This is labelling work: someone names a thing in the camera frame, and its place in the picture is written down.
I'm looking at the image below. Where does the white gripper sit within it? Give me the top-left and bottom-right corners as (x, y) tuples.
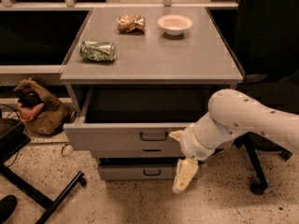
(168, 123), (215, 193)

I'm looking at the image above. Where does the grey top drawer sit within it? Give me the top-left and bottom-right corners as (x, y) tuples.
(64, 85), (216, 155)

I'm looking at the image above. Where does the grey drawer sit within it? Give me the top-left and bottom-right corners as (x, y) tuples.
(97, 164), (177, 181)
(90, 148), (185, 159)
(64, 85), (216, 155)

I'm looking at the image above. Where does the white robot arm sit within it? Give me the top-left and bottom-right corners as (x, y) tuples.
(169, 89), (299, 193)

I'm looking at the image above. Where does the grey bottom drawer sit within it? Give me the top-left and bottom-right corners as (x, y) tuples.
(97, 164), (177, 181)

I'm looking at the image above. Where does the grey middle drawer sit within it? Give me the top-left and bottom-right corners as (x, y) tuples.
(90, 148), (185, 159)

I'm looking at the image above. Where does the grey drawer cabinet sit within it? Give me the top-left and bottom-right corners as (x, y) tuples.
(61, 7), (243, 116)

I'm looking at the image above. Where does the crushed green soda can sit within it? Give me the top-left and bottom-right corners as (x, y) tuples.
(79, 41), (117, 62)

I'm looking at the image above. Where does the white paper bowl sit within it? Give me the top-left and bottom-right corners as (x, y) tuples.
(157, 14), (192, 35)

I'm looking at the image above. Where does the crumpled gold chip bag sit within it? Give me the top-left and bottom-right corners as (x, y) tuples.
(117, 15), (146, 33)

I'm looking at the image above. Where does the brown fabric bag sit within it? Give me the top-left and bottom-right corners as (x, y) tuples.
(14, 78), (76, 135)

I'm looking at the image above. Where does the black office chair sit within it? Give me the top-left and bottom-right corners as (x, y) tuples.
(230, 0), (299, 196)

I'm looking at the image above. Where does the black chair base left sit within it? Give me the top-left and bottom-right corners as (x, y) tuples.
(0, 108), (88, 224)

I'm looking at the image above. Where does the black shoe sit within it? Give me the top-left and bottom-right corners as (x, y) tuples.
(0, 195), (17, 224)

